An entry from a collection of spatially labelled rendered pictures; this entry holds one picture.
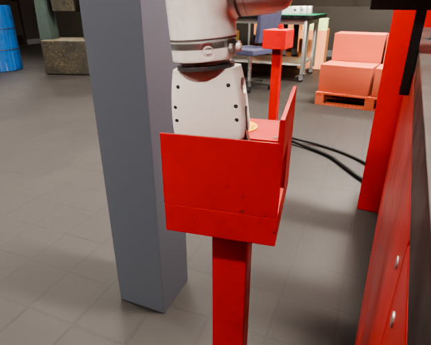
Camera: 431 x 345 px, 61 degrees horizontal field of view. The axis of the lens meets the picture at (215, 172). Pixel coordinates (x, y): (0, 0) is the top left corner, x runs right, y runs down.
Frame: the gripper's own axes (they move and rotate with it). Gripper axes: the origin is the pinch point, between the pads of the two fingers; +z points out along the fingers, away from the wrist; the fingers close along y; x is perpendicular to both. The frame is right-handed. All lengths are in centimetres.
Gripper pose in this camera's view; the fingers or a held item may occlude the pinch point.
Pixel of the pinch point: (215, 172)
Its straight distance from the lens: 53.8
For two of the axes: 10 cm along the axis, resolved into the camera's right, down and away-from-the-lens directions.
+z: 0.8, 9.1, 4.0
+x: -2.6, 4.0, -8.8
